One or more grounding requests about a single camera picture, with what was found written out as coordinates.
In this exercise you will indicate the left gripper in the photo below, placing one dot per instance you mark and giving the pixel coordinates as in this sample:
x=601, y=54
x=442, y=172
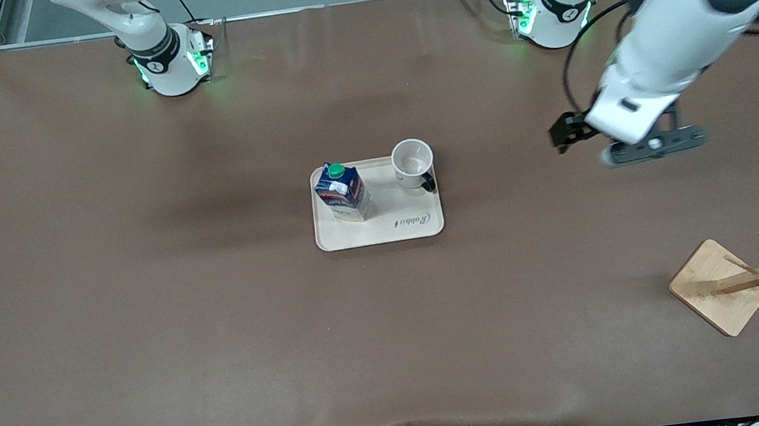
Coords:
x=578, y=124

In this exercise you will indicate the blue milk carton green cap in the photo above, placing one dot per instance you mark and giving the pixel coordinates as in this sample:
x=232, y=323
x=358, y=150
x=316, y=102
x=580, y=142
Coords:
x=341, y=192

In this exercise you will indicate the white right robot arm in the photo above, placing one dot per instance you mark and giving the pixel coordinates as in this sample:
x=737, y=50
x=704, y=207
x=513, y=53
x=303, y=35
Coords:
x=167, y=73

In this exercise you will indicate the wooden cup rack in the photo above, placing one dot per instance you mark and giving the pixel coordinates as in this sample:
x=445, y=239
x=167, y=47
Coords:
x=717, y=289

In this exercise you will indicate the beige rabbit print tray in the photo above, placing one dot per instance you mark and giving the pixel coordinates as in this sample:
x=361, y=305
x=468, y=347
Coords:
x=393, y=204

